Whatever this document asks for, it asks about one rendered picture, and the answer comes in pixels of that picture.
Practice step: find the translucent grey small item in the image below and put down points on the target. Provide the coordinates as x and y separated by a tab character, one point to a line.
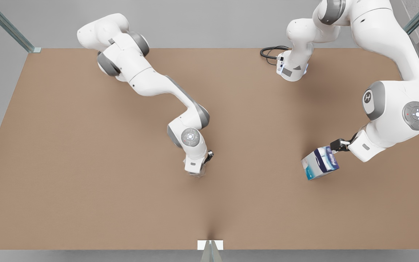
199	174

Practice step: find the white and blue printed box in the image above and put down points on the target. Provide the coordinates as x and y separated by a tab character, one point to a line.
320	164

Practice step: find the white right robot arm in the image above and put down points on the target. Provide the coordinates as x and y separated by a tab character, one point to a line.
147	78

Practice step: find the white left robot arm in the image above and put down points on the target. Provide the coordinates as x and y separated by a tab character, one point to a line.
387	40

